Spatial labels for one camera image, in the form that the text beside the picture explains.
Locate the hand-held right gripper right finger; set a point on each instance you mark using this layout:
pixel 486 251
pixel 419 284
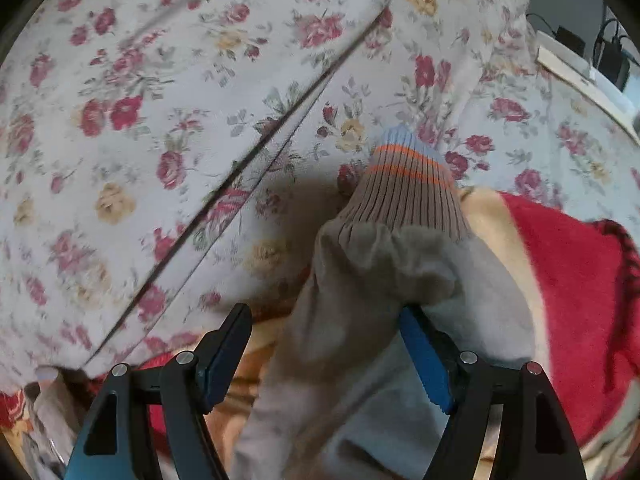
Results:
pixel 425 360

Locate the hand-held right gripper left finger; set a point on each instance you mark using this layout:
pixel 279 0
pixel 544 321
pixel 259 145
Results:
pixel 220 382

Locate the grey garment with striped cuffs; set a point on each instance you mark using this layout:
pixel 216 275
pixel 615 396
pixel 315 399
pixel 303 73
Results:
pixel 360 310

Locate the red and cream printed blanket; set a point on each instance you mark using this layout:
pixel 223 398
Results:
pixel 575 285

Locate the white board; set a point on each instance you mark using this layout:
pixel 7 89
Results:
pixel 580 77

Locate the floral quilt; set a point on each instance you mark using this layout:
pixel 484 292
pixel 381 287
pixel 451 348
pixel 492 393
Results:
pixel 150 60

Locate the black device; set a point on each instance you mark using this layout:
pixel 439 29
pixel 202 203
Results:
pixel 570 40
pixel 614 62

